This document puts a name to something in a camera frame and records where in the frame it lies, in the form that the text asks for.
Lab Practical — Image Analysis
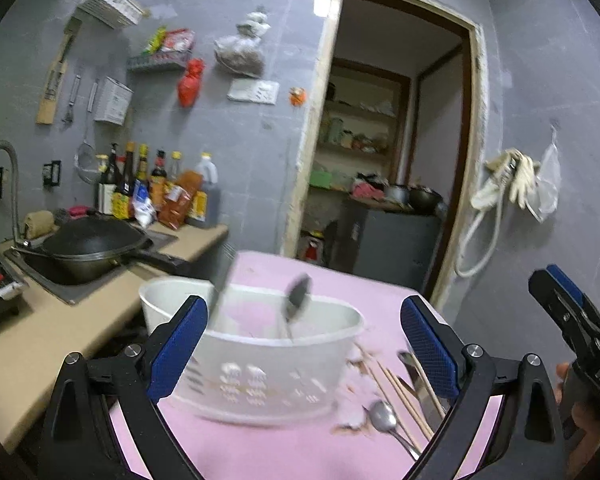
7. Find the white blue salt bag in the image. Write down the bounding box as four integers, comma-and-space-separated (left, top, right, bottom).
132, 180, 159, 227

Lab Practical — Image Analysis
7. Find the hanging mesh strainer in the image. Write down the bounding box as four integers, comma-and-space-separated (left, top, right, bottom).
74, 80, 102, 184

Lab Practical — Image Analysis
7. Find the black pot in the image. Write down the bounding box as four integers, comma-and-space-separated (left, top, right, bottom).
407, 184, 444, 212

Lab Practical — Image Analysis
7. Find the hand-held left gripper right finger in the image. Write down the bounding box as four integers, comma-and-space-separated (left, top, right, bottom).
400, 295, 568, 480

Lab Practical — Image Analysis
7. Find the red chili powder bag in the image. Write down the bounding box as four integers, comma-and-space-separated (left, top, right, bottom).
157, 170, 204, 231

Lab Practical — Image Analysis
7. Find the person's right hand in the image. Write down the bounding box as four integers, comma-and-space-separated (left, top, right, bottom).
555, 361, 600, 480

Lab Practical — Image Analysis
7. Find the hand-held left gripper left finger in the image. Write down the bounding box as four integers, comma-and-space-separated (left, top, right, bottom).
37, 295, 211, 480

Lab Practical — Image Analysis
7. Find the pale yellow cap bottle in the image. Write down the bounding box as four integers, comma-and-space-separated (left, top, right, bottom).
95, 153, 111, 214

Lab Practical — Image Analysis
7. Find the white plastic utensil basket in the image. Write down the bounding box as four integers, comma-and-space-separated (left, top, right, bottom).
139, 278, 366, 426

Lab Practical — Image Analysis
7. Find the curved metal faucet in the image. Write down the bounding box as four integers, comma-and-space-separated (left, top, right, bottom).
0, 141, 22, 247

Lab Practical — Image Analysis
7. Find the white wall socket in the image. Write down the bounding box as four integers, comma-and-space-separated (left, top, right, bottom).
227, 78, 280, 106

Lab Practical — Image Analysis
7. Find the pink cloth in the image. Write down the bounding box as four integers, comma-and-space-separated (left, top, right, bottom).
352, 182, 384, 202

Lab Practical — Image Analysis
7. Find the wooden door frame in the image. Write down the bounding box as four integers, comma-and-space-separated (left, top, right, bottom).
279, 0, 490, 307

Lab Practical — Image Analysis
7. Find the clear bag of dried goods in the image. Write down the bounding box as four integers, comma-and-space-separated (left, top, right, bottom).
213, 6, 273, 79

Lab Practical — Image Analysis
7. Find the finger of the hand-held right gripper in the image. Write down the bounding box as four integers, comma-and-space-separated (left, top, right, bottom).
528, 269, 600, 361
546, 264, 600, 347

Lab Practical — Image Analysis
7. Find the green yellow snack packet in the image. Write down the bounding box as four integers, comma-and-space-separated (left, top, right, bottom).
144, 26, 169, 56

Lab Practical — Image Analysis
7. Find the white plastic wall basket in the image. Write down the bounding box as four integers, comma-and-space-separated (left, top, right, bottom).
77, 0, 147, 30

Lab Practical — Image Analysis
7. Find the clear bottle yellow cap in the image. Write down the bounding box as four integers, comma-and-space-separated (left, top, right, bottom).
167, 151, 184, 187

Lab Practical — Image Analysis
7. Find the hanging clear plastic bag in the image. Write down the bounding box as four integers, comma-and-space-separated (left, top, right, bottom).
527, 124, 564, 224

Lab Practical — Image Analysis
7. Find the red plastic bag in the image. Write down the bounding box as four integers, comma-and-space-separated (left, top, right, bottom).
177, 58, 206, 108

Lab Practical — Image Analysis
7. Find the red white container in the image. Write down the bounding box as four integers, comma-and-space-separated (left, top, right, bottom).
300, 230, 327, 262

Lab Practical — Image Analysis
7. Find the white wall box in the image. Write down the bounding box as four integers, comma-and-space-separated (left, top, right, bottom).
93, 76, 134, 126

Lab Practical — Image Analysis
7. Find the wooden chopstick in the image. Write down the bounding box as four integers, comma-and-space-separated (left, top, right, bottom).
370, 360, 423, 443
382, 367, 436, 440
396, 376, 433, 427

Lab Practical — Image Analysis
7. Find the wooden storage shelf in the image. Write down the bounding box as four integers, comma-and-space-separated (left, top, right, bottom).
309, 56, 412, 197

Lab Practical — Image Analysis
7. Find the pink tablecloth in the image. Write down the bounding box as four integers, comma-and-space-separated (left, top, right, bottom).
107, 250, 506, 480

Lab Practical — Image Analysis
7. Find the hanging metal peeler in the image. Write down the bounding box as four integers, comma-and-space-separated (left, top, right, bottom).
61, 74, 84, 127

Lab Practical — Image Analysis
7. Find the flat stainless steel utensil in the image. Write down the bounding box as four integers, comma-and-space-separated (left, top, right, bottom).
398, 350, 447, 422

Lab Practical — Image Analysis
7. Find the silver pot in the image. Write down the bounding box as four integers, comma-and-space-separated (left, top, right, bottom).
382, 183, 412, 207

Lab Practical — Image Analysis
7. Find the grey wall shelf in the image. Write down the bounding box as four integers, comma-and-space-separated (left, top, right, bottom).
126, 51, 192, 73

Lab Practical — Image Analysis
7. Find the shiny metal spoon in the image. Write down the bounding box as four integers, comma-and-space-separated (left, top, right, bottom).
368, 400, 423, 462

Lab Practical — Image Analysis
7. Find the dark grey cabinet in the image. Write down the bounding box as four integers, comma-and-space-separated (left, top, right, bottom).
329, 199, 445, 292

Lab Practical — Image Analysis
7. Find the dark pump sauce bottle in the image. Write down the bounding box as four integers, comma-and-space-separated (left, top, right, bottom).
103, 142, 124, 217

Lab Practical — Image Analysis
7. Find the tan loofah sponge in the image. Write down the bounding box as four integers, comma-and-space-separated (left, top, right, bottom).
22, 211, 57, 239

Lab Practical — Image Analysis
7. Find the black wok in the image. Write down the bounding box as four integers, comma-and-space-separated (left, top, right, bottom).
11, 216, 192, 284

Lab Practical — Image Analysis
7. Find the brown cap soy bottle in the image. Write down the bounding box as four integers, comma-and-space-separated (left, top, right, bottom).
115, 140, 137, 219

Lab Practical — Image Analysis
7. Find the beige kitchen counter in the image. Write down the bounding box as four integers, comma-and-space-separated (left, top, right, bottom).
0, 221, 231, 455

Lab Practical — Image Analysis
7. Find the dark metal spoon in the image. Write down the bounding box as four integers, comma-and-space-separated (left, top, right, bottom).
279, 272, 314, 342

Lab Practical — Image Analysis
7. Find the steel kitchen sink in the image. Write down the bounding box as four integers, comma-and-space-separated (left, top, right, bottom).
2, 224, 179, 307

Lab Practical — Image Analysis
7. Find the yellow cap dark bottle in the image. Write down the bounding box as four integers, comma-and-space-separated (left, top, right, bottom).
133, 143, 151, 202

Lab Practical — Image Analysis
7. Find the red white snack packet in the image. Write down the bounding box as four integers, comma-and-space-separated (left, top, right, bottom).
161, 28, 197, 54

